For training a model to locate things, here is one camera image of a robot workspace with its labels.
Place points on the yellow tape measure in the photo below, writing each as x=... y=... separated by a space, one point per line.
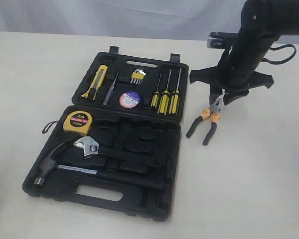
x=78 y=122

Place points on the chrome adjustable wrench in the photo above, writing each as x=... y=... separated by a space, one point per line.
x=91 y=147

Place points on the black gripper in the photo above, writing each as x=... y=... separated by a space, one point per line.
x=236 y=80

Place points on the claw hammer black handle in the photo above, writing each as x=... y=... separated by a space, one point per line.
x=49 y=165

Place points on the yellow black utility knife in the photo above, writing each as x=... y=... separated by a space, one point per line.
x=96 y=83

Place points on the clear handle tester screwdriver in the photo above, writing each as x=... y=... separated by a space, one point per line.
x=110 y=90

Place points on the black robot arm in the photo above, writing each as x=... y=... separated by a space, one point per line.
x=263 y=22

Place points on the left yellow black screwdriver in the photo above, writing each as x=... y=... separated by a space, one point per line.
x=155 y=97

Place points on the black electrical tape roll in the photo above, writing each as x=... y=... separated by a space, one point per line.
x=129 y=99

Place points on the middle yellow black screwdriver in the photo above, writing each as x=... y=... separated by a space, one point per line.
x=163 y=104

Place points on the right yellow black screwdriver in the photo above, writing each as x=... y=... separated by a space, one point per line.
x=175 y=97

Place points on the black plastic tool case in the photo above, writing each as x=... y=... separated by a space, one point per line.
x=116 y=147

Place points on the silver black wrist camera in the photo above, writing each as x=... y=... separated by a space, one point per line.
x=220 y=40

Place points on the yellow black screwdriver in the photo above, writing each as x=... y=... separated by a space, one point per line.
x=163 y=104
x=155 y=97
x=175 y=97

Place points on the yellow hex key set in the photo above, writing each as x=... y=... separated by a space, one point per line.
x=137 y=76

